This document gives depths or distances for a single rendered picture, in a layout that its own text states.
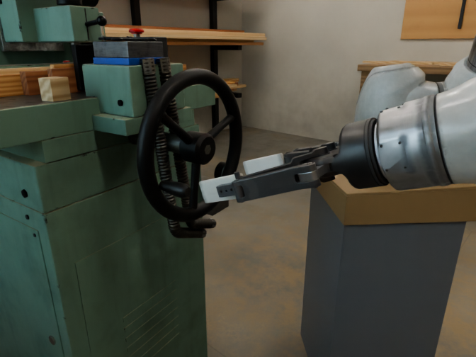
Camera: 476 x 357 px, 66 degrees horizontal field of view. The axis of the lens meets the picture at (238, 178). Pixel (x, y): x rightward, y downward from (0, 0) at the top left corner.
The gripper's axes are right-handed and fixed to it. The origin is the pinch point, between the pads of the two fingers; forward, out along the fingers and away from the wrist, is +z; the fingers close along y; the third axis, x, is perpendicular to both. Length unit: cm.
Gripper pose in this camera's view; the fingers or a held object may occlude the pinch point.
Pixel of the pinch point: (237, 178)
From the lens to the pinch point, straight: 51.7
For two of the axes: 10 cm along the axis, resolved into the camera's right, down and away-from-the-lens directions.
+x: 2.9, 9.5, 1.4
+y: -5.5, 2.8, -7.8
